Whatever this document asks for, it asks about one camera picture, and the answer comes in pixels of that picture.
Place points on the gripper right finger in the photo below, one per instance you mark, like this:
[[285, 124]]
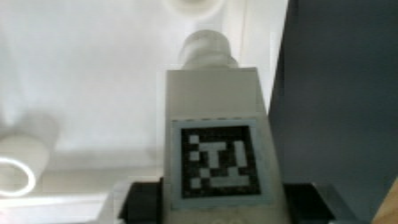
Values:
[[308, 208]]

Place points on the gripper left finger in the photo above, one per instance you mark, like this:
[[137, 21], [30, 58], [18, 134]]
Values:
[[141, 210]]

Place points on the white table leg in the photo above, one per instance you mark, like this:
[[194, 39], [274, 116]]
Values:
[[221, 183]]

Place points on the white square tabletop part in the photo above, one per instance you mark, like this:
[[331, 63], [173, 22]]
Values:
[[87, 50]]

